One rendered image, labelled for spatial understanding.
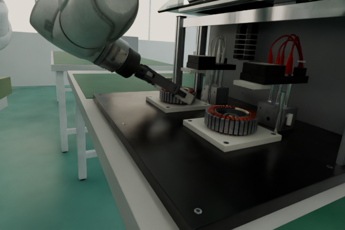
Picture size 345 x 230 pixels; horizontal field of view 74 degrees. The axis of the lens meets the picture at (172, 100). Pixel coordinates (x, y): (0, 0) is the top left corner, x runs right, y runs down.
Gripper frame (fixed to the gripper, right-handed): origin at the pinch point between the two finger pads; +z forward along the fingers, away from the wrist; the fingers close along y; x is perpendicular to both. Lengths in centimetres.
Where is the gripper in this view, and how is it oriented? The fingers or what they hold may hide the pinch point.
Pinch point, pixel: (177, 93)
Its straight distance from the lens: 69.9
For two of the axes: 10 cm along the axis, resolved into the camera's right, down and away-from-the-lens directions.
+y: 4.9, 2.4, -8.4
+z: 7.3, 4.2, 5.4
